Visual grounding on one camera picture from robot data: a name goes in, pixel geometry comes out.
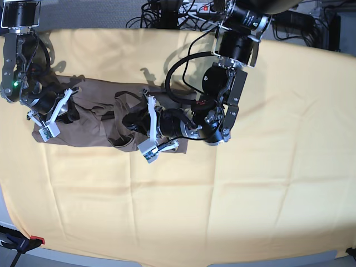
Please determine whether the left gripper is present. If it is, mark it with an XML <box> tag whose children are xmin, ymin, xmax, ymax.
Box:
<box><xmin>122</xmin><ymin>107</ymin><xmax>192</xmax><ymax>141</ymax></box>

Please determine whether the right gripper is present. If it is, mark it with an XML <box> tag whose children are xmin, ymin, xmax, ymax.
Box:
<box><xmin>26</xmin><ymin>86</ymin><xmax>77</xmax><ymax>123</ymax></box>

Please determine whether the brown T-shirt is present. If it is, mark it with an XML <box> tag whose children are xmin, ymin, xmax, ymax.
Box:
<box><xmin>48</xmin><ymin>75</ymin><xmax>185</xmax><ymax>152</ymax></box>

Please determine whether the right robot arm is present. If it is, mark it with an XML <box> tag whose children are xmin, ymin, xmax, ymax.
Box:
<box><xmin>1</xmin><ymin>1</ymin><xmax>80</xmax><ymax>125</ymax></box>

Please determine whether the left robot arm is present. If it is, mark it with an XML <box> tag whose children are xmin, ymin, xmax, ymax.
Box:
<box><xmin>122</xmin><ymin>1</ymin><xmax>299</xmax><ymax>149</ymax></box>

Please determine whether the white power strip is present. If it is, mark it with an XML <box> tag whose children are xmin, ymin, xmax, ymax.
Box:
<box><xmin>179</xmin><ymin>2</ymin><xmax>217</xmax><ymax>14</ymax></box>

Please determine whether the blue red bar clamp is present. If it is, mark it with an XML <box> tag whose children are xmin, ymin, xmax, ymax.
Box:
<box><xmin>1</xmin><ymin>226</ymin><xmax>45</xmax><ymax>267</ymax></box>

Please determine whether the yellow table cloth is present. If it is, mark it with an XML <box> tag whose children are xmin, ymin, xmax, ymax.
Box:
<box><xmin>1</xmin><ymin>40</ymin><xmax>355</xmax><ymax>266</ymax></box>

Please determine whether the black power adapter box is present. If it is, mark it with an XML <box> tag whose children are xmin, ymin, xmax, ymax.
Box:
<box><xmin>274</xmin><ymin>11</ymin><xmax>315</xmax><ymax>31</ymax></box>

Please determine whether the black upright box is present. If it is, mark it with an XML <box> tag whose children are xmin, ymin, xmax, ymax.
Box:
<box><xmin>328</xmin><ymin>14</ymin><xmax>341</xmax><ymax>52</ymax></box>

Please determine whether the black clamp at right edge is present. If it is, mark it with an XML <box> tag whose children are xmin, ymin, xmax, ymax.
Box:
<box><xmin>345</xmin><ymin>248</ymin><xmax>356</xmax><ymax>260</ymax></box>

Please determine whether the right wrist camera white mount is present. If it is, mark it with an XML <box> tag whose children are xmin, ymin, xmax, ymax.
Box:
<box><xmin>24</xmin><ymin>86</ymin><xmax>81</xmax><ymax>142</ymax></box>

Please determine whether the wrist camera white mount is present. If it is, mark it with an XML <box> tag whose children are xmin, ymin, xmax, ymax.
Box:
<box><xmin>138</xmin><ymin>88</ymin><xmax>180</xmax><ymax>164</ymax></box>
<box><xmin>24</xmin><ymin>86</ymin><xmax>81</xmax><ymax>142</ymax></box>

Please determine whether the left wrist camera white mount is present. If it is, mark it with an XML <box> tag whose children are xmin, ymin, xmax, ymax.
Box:
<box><xmin>138</xmin><ymin>88</ymin><xmax>180</xmax><ymax>164</ymax></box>

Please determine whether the black cable bundle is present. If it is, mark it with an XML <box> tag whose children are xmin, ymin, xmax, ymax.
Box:
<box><xmin>125</xmin><ymin>0</ymin><xmax>220</xmax><ymax>33</ymax></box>

